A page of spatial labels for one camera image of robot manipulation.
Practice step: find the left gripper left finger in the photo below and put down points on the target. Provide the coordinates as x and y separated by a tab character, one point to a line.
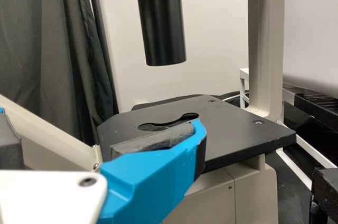
9	150

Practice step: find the cream microscope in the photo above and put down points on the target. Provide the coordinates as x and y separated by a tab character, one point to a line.
163	23

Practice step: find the black platform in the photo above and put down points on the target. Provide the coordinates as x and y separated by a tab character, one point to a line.
327	195
317	107

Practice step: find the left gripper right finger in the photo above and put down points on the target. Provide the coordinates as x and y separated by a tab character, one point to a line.
148	181

